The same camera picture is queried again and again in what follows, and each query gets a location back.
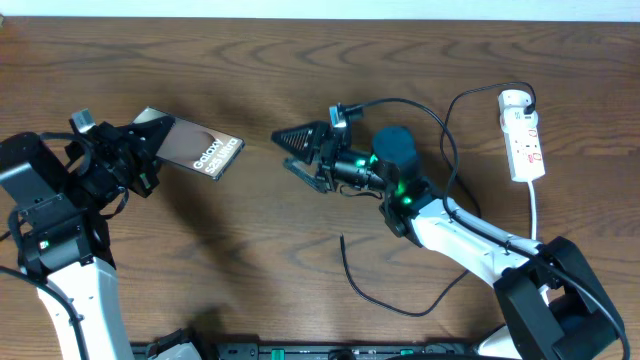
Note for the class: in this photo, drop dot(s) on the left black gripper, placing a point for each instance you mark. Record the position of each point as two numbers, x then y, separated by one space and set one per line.
128 156

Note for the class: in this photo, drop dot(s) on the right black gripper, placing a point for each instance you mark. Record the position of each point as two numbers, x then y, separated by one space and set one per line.
322 137

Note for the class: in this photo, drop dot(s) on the Galaxy S25 Ultra smartphone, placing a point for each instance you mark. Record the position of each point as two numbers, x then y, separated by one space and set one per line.
190 145

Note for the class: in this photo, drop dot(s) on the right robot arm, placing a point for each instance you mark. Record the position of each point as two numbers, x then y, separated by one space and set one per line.
554 306

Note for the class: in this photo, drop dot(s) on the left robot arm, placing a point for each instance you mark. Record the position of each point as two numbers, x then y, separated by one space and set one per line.
61 182

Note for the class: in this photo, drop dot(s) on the white power strip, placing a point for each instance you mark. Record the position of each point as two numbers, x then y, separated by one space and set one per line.
524 153

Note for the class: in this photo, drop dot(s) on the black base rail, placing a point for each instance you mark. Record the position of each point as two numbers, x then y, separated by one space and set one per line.
250 347

